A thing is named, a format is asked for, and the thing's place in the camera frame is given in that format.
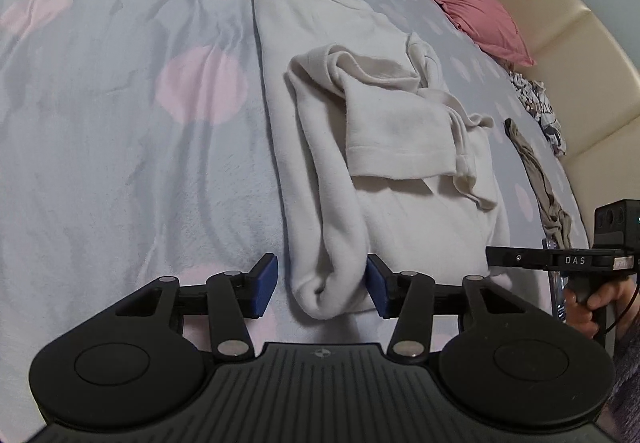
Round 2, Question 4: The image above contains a person right hand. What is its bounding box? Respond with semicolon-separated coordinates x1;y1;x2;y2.
564;278;639;340

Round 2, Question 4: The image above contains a white fleece garment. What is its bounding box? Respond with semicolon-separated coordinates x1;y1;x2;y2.
253;0;510;319

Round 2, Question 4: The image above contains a taupe thin garment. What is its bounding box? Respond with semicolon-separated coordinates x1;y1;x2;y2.
503;118;572;249

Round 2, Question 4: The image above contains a smartphone with lit screen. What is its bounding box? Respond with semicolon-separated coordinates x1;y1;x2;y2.
547;271;566;322

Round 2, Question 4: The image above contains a patterned black white cloth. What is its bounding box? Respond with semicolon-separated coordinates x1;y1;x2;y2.
508;71;567;158

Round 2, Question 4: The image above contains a purple fuzzy right sleeve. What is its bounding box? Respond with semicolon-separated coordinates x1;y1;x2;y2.
598;315;640;443

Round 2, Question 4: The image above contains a pink pillow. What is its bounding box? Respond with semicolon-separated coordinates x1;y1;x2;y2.
434;0;536;67

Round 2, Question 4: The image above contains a beige padded headboard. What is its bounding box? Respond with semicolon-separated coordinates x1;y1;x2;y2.
498;0;639;233

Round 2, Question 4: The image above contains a polka dot bed sheet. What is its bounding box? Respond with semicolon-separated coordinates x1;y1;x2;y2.
1;0;577;381

